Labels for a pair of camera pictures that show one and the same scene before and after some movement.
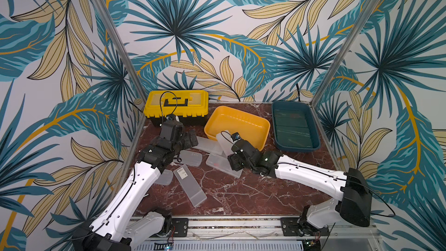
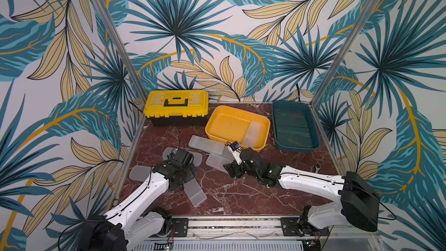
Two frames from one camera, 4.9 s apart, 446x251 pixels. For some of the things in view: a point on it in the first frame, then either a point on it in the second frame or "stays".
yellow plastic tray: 245,126 stays
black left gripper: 188,143 to 190,168
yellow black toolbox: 190,106 stays
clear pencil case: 226,142 to 252,135
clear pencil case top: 209,146 stays
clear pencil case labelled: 190,185 stays
